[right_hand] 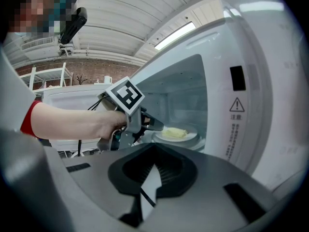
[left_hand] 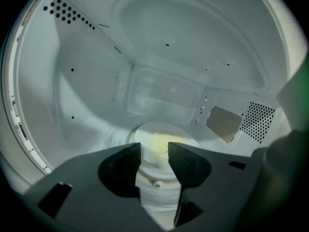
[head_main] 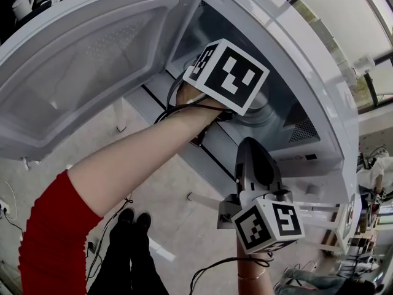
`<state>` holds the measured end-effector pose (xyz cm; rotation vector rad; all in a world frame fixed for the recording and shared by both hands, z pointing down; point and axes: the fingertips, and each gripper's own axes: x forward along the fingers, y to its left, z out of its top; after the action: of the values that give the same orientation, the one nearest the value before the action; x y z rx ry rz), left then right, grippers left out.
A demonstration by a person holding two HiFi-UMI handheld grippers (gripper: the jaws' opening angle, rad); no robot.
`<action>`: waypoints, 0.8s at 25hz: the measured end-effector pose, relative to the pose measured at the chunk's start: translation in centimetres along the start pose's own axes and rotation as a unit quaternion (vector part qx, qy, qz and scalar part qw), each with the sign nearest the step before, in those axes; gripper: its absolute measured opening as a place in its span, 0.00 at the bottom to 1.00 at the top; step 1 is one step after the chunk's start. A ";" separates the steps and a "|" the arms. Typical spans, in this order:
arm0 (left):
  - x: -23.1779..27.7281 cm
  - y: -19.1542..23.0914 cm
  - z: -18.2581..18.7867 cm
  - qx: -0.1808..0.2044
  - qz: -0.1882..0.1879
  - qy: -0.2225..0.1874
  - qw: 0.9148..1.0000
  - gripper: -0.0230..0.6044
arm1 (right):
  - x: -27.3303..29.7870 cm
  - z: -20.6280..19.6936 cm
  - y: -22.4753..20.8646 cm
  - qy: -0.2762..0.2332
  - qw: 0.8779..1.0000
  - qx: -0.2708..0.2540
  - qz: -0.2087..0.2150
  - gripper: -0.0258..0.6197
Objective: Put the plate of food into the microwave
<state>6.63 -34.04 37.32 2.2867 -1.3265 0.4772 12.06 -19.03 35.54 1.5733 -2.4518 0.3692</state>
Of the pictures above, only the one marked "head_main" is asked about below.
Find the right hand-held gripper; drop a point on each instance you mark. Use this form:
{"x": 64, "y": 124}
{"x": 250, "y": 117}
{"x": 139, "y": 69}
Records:
{"x": 267, "y": 226}

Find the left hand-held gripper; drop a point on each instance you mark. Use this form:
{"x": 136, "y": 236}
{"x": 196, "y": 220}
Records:
{"x": 233, "y": 75}

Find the white microwave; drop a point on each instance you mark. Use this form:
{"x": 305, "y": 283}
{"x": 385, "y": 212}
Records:
{"x": 276, "y": 26}

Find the person's right forearm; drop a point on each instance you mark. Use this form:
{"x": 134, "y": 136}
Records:
{"x": 255, "y": 287}

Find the person's left forearm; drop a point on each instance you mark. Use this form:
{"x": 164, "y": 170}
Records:
{"x": 138, "y": 158}

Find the person's left hand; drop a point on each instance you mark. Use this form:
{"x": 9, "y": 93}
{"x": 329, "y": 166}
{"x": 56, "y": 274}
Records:
{"x": 196, "y": 104}

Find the white metal-legged table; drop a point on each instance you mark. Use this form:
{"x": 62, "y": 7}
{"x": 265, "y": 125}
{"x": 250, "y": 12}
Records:
{"x": 221, "y": 164}

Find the glass turntable disc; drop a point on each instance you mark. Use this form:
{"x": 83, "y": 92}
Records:
{"x": 267, "y": 112}

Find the person's black shoe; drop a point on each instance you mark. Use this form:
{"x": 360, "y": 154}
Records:
{"x": 143, "y": 220}
{"x": 126, "y": 217}

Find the black-framed window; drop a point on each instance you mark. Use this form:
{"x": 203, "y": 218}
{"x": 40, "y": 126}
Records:
{"x": 353, "y": 26}

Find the white water dispenser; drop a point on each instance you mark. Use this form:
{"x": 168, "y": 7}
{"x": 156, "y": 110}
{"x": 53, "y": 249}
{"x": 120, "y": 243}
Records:
{"x": 363, "y": 64}

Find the person's black trousers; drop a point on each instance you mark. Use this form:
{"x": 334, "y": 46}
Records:
{"x": 129, "y": 263}

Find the person's red top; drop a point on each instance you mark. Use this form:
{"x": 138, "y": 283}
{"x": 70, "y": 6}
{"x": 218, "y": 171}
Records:
{"x": 52, "y": 232}

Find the white jug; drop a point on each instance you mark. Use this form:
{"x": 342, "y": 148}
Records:
{"x": 23, "y": 6}

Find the white power strip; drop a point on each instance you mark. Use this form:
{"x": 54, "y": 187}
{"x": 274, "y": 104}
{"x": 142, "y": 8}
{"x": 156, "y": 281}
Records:
{"x": 4, "y": 209}

